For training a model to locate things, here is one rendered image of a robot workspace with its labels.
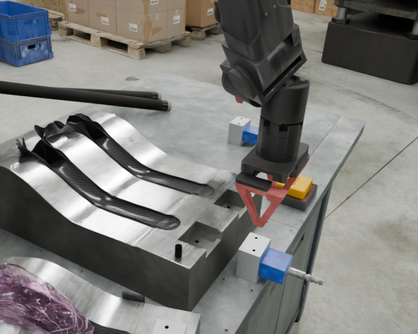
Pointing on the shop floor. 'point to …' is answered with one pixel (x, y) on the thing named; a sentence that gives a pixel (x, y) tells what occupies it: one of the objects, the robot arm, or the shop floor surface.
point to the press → (382, 39)
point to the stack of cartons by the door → (315, 6)
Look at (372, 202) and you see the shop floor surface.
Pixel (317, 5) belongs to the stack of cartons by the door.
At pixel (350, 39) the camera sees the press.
